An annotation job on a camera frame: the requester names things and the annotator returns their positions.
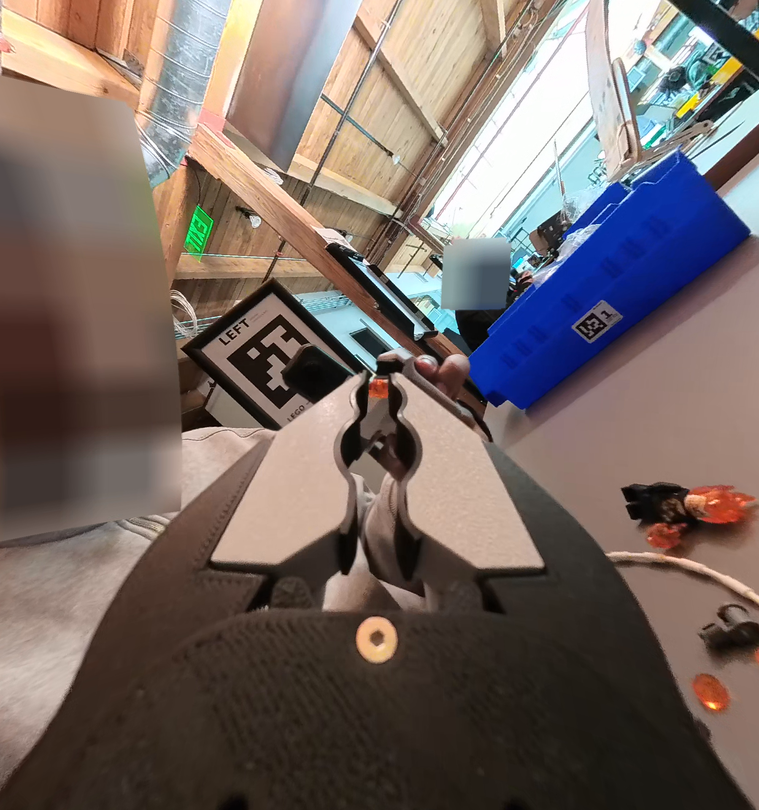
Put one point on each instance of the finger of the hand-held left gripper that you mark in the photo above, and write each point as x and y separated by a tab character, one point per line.
397	362
382	525

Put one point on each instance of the wooden board stand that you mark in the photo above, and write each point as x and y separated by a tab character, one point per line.
610	95

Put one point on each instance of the black lego piece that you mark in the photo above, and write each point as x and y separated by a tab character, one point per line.
733	633

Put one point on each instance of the orange flame lego piece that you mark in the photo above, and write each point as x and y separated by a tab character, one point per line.
665	536

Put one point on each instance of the metal spiral air duct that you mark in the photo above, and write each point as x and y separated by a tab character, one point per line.
177	76

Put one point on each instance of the person's left hand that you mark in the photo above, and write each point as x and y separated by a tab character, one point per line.
446	373

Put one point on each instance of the black monitor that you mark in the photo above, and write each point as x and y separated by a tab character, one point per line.
379	285

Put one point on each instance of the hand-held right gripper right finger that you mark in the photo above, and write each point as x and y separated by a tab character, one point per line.
468	500

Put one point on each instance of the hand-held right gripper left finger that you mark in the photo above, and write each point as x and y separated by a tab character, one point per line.
278	500

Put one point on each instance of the green exit sign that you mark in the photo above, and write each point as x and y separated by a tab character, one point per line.
199	233

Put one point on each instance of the large blue plastic bin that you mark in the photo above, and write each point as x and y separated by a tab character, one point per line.
607	297

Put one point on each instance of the small orange lego piece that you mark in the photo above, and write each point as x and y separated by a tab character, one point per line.
378	387

